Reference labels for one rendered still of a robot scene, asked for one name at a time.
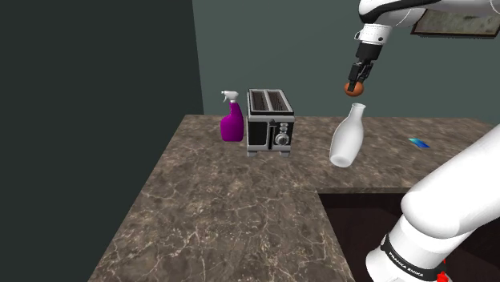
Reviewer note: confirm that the purple spray bottle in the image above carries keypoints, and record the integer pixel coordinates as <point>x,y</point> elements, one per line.
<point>232,121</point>

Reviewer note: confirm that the white bottle vase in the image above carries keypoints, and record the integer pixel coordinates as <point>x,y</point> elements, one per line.
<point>347,136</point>

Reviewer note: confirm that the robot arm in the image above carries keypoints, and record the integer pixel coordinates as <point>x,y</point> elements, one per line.
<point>449,195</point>

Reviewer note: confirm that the blue flat card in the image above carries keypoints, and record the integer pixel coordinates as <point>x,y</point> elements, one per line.
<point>419,143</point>

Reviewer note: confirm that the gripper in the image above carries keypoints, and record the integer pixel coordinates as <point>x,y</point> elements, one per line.
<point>367,51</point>

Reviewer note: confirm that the framed wall picture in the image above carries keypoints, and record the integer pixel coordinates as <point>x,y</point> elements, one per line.
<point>455,22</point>

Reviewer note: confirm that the brown egg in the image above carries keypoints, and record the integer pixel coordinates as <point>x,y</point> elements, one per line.
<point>354,90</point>

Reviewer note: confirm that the black silver toaster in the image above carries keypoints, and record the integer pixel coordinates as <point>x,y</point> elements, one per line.
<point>269,123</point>

